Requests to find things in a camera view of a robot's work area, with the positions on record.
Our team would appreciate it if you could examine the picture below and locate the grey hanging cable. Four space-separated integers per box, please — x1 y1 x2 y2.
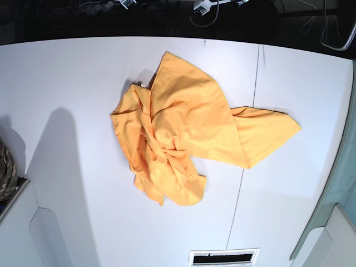
319 0 356 51

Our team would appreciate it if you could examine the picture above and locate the camouflage fabric pile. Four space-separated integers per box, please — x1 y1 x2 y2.
0 140 18 201

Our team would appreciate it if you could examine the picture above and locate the white bin left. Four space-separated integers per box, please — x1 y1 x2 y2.
1 182 100 266

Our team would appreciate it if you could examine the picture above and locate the orange yellow t-shirt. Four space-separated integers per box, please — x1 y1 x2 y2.
111 53 301 206

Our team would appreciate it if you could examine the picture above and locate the white bin right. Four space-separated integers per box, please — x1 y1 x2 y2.
291 205 355 267

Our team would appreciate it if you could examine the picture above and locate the white camera mount top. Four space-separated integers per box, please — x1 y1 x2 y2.
193 0 212 16

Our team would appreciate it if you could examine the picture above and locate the white bin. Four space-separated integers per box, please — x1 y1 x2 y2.
291 205 355 267
1 182 100 266

